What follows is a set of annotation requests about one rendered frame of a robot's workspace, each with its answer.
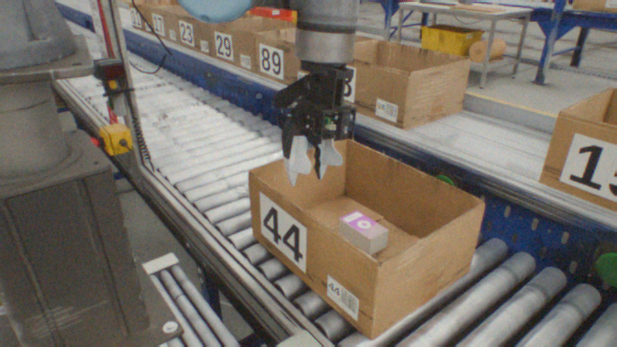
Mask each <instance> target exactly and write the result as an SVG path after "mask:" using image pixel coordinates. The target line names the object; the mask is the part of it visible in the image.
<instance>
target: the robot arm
mask: <svg viewBox="0 0 617 347"><path fill-rule="evenodd" d="M177 1H178V2H179V4H180V5H181V7H182V8H183V9H184V10H185V11H186V12H187V13H188V14H189V15H190V16H193V17H195V18H197V19H199V20H201V21H204V22H207V23H215V24H218V23H228V22H232V21H235V20H237V19H239V18H241V17H243V16H244V15H245V14H246V13H247V11H250V10H252V9H254V8H256V7H261V8H273V9H282V10H292V11H297V23H296V36H295V50H294V55H295V57H296V58H298V59H301V61H299V69H301V70H303V71H306V72H309V74H306V75H304V76H303V77H301V78H299V79H297V81H295V82H294V83H292V84H291V85H289V86H288V87H285V88H282V89H280V90H279V91H278V92H277V93H275V95H272V96H273V97H274V100H275V105H276V108H279V107H282V108H290V107H291V113H290V115H286V122H285V125H284V127H283V130H282V136H281V141H282V153H283V157H284V163H285V168H286V175H288V178H289V182H290V184H291V185H292V186H296V182H297V173H299V174H309V172H310V169H311V163H310V161H309V158H308V156H307V146H308V141H307V139H306V137H305V136H299V133H302V134H304V133H305V134H307V135H309V138H310V140H312V144H313V146H315V148H316V151H315V160H316V162H315V167H313V168H315V171H316V174H317V176H318V178H319V180H321V178H322V176H323V175H324V173H325V170H326V167H327V164H331V166H338V167H339V166H341V164H342V163H343V160H342V157H341V155H340V154H339V153H338V152H337V151H336V150H335V148H334V145H333V139H336V140H338V141H340V140H348V136H349V137H351V139H352V138H353V130H354V122H356V115H357V108H358V106H354V105H351V104H348V103H345V102H344V94H345V86H346V79H347V78H353V69H350V68H347V67H346V63H348V62H351V61H352V60H353V50H354V42H355V34H356V33H355V30H356V24H357V17H359V8H360V1H361V0H177ZM76 51H77V47H76V43H75V39H74V34H73V32H72V29H71V28H70V26H69V24H67V23H66V21H65V20H64V18H63V17H62V14H61V12H60V10H59V9H58V7H57V6H56V5H55V4H54V2H53V0H0V71H7V70H14V69H21V68H27V67H31V66H37V65H41V64H46V62H53V61H57V60H59V59H62V58H65V57H67V56H69V55H72V54H74V53H75V52H76ZM351 115H353V122H352V130H350V129H349V125H350V116H351Z"/></svg>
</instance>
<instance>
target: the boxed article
mask: <svg viewBox="0 0 617 347"><path fill-rule="evenodd" d="M339 233H340V234H342V235H343V237H344V238H345V239H346V240H348V241H349V242H351V243H352V244H354V245H356V246H358V247H359V248H360V249H362V251H363V252H365V253H367V254H368V255H373V254H375V253H376V252H379V250H381V249H383V248H385V247H387V239H388V229H386V228H383V227H382V226H380V225H379V224H377V223H375V221H374V220H372V219H370V218H368V217H367V216H365V215H363V214H362V213H360V212H359V211H354V212H353V213H351V214H349V215H346V216H344V217H342V218H339Z"/></svg>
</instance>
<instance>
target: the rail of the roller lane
mask: <svg viewBox="0 0 617 347"><path fill-rule="evenodd" d="M49 82H50V84H51V85H53V86H54V87H55V88H56V90H57V91H58V92H59V93H60V94H61V95H62V98H63V99H64V100H65V101H66V102H67V103H68V104H69V106H70V107H71V108H72V109H74V110H75V111H76V112H77V114H78V116H79V117H80V118H81V119H82V120H83V121H84V123H85V124H86V125H87V126H88V127H89V128H90V129H91V130H92V132H93V133H94V134H96V136H97V137H98V138H100V137H101V136H100V128H103V127H105V126H109V124H108V123H107V122H106V121H105V120H104V119H103V118H102V117H101V115H100V114H99V113H98V112H97V111H96V110H95V109H94V108H93V107H91V106H90V105H89V104H88V103H87V102H86V101H85V100H84V98H83V97H82V96H81V95H80V94H79V93H78V92H77V91H76V90H75V89H74V88H73V87H72V86H70V85H69V84H68V83H67V82H66V80H65V79H57V81H49ZM113 156H114V157H116V158H117V159H118V161H119V162H120V163H121V165H122V166H123V167H124V168H125V170H126V171H127V172H128V173H129V166H128V160H127V156H126V153H121V154H118V155H113ZM154 170H155V169H154ZM140 171H141V175H142V181H143V185H144V189H145V192H146V194H147V196H148V197H149V198H151V199H152V200H153V202H154V203H155V204H156V205H157V206H158V207H159V208H160V210H161V211H162V213H163V214H164V215H165V216H166V217H167V218H168V219H170V220H171V221H172V222H173V224H174V226H175V227H176V228H177V229H178V230H179V231H180V232H181V234H182V235H183V236H185V237H186V239H187V240H188V242H189V243H190V244H191V245H192V246H193V247H194V248H195V250H196V251H197V252H199V254H200V255H201V256H202V257H203V259H204V260H205V261H206V262H207V263H208V264H209V266H210V267H211V269H212V270H214V271H215V272H216V273H217V275H218V276H219V277H220V278H221V279H222V280H223V282H224V284H225V285H226V286H228V287H229V288H230V289H231V291H232V292H233V293H234V294H235V295H236V296H237V297H238V299H239V300H240V301H241V302H242V303H243V304H244V305H245V307H247V308H248V309H249V310H250V311H251V312H252V315H253V316H254V317H255V318H257V319H258V320H259V322H260V323H261V324H262V325H263V326H264V327H265V328H266V331H267V332H268V333H269V334H271V335H272V336H273V337H274V339H275V340H276V341H277V342H278V343H280V342H282V341H285V340H287V339H289V338H290V337H292V336H294V335H295V334H297V333H298V332H301V331H303V330H306V331H307V332H308V333H309V334H310V335H311V336H312V337H313V338H315V339H316V340H317V341H318V343H319V344H320V345H321V347H335V345H334V344H333V343H332V342H331V341H330V340H328V339H327V338H326V337H325V336H324V335H323V334H322V333H321V332H320V331H319V330H318V329H317V327H316V326H315V325H313V324H312V323H311V322H309V321H308V320H307V319H306V318H305V317H304V316H303V315H302V314H301V313H299V312H298V310H297V309H296V308H295V307H294V306H293V305H292V304H291V303H290V302H289V301H288V300H287V299H286V298H284V297H283V295H282V294H281V293H280V292H279V291H278V290H277V289H276V288H275V287H274V286H273V285H271V284H270V283H269V282H268V281H267V279H266V278H265V277H264V276H263V275H262V274H261V273H260V272H259V271H257V270H256V269H255V268H254V267H253V266H252V264H251V263H250V262H249V261H248V260H246V259H245V258H243V257H242V256H241V255H240V254H239V253H238V251H237V250H236V249H235V248H234V247H233V246H232V245H231V244H230V243H228V242H227V241H226V240H225V239H224V238H223V236H222V235H221V234H220V233H219V232H218V231H217V230H216V229H214V228H213V227H212V226H211V225H210V224H209V222H208V221H207V220H206V219H205V218H204V217H203V216H202V215H201V214H199V213H198V212H197V211H196V210H195V208H194V207H193V206H192V205H191V204H190V203H189V202H188V201H187V200H186V199H185V198H183V197H182V196H180V194H179V193H178V192H177V191H176V190H175V189H174V188H173V187H172V186H171V185H170V184H168V183H167V182H166V181H165V179H164V178H163V177H162V176H161V175H160V174H159V173H158V172H157V171H156V170H155V172H154V171H153V169H152V167H151V166H150V164H149V163H148V162H147V163H142V164H141V166H140ZM129 174H130V173H129Z"/></svg>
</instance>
